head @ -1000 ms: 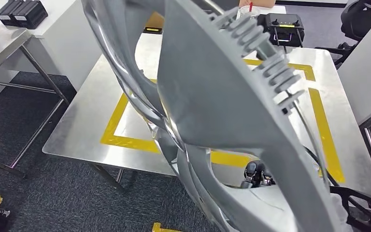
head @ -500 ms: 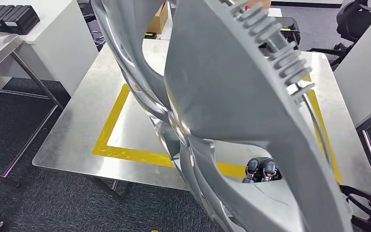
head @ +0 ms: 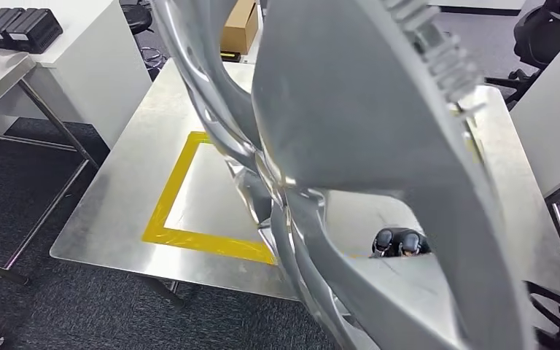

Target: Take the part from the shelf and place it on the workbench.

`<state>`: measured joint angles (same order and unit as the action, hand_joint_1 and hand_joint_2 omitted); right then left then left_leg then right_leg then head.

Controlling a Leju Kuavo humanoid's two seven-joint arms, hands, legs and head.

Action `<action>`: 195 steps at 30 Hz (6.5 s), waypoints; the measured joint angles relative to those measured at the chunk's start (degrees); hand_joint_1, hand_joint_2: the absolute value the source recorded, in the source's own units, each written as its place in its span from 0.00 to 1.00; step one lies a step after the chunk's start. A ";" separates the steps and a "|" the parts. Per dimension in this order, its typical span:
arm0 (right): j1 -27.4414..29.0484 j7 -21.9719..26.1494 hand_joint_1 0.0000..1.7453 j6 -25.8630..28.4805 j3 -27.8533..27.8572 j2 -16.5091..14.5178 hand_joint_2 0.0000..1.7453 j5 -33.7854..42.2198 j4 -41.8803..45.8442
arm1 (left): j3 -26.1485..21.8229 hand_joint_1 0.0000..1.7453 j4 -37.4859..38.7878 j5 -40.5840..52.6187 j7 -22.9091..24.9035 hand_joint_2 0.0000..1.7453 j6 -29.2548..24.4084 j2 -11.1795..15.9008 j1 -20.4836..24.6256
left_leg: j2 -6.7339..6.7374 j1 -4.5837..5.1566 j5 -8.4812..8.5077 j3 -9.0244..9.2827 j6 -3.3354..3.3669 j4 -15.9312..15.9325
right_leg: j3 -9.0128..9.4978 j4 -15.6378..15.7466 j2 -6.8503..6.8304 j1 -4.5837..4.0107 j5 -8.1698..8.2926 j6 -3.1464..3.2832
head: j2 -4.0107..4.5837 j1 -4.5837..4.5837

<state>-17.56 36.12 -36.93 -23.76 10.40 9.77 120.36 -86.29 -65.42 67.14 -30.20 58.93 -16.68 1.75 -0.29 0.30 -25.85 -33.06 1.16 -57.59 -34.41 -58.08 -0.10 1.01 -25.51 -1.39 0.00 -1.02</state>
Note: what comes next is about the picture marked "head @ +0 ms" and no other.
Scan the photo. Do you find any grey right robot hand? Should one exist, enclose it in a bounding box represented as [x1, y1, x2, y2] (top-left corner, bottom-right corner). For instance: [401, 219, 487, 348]
[370, 226, 432, 259]

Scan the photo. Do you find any silver plastic wheel cover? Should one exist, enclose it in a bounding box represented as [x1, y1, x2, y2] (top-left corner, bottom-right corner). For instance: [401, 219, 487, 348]
[148, 0, 538, 350]

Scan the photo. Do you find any steel workbench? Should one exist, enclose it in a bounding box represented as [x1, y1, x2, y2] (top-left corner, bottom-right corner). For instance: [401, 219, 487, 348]
[49, 58, 560, 335]

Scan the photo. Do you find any white desk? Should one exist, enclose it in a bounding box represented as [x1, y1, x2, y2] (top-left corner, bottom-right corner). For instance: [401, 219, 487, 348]
[0, 0, 153, 154]
[508, 21, 560, 198]

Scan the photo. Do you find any black office chair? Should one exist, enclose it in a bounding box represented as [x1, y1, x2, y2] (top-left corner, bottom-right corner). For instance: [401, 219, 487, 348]
[484, 0, 560, 111]

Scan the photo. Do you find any brown cardboard box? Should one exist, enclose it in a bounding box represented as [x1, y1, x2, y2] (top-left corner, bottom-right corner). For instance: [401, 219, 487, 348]
[219, 0, 260, 56]

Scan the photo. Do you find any chrome stool base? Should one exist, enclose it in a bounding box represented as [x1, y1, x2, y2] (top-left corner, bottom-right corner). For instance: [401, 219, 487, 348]
[137, 45, 169, 72]

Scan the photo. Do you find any black stool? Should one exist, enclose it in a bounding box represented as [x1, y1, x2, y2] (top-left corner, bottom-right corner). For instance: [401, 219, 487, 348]
[119, 2, 155, 36]

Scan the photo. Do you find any black equipment case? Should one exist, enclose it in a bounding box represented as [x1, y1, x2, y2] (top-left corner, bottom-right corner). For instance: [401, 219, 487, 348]
[0, 7, 26, 50]
[4, 7, 64, 55]

